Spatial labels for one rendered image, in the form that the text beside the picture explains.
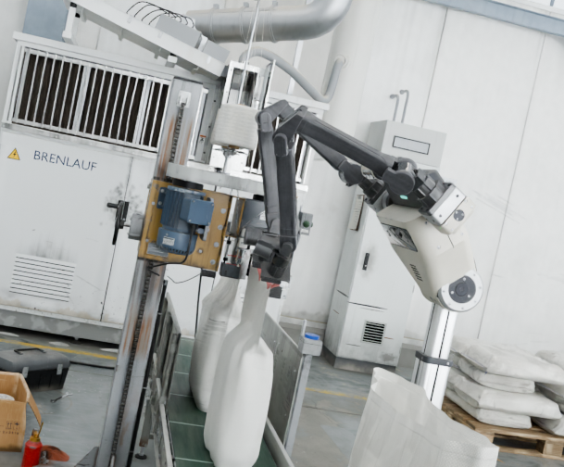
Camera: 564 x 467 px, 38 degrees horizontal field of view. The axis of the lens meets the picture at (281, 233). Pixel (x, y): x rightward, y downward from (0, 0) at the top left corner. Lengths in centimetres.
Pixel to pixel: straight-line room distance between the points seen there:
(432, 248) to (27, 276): 395
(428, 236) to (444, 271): 15
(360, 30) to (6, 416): 409
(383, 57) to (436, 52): 51
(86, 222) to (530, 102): 437
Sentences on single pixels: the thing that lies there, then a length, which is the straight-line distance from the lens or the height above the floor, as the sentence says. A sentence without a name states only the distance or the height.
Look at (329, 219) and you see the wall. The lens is 757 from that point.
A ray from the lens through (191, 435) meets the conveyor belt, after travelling 339.
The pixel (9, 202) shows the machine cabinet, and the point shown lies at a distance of 610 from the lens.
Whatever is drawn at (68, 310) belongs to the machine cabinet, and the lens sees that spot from 614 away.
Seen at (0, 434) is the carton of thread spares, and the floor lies 8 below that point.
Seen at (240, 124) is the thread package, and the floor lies 161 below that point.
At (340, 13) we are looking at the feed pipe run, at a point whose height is 265.
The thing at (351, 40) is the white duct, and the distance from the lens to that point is 664.
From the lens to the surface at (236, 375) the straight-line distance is 298.
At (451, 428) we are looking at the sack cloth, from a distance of 149.
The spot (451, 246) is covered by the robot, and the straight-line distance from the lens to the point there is 271.
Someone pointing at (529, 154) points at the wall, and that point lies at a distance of 824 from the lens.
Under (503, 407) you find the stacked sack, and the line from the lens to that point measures 575.
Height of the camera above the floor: 140
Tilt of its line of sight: 3 degrees down
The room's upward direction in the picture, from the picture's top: 12 degrees clockwise
